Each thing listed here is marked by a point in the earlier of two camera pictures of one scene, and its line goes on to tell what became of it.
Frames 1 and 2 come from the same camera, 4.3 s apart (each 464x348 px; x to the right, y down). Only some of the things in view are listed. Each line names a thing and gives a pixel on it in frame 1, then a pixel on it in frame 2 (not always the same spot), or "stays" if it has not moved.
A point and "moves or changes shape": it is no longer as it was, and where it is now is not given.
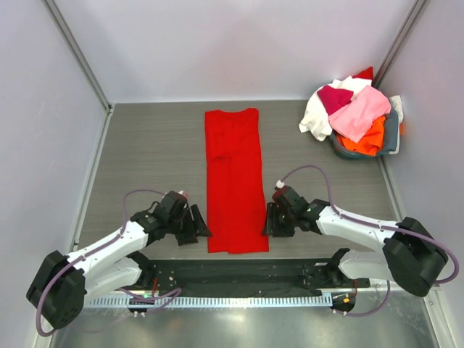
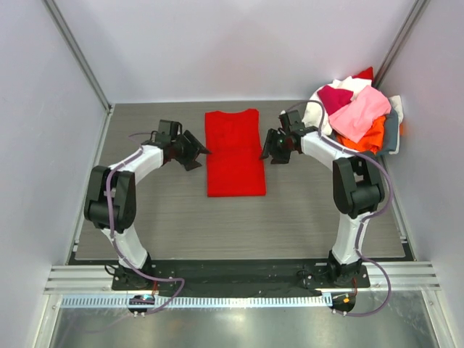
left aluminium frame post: [79, 55] stays
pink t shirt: [353, 119] stays
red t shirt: [236, 217] moves or changes shape
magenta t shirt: [333, 98] stays
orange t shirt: [372, 141] stays
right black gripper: [279, 221] -> [275, 146]
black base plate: [238, 277] stays
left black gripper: [202, 230] -> [181, 138]
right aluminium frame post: [411, 22] stays
